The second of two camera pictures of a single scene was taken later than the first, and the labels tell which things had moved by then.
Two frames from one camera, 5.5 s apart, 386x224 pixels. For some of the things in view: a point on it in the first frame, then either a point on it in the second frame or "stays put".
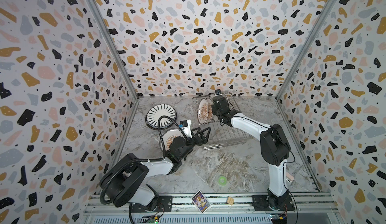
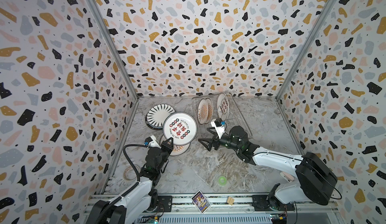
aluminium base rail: [303, 208] stays put
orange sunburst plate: [209, 103] stays put
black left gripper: [200, 141] → [166, 147]
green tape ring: [222, 180] stays put
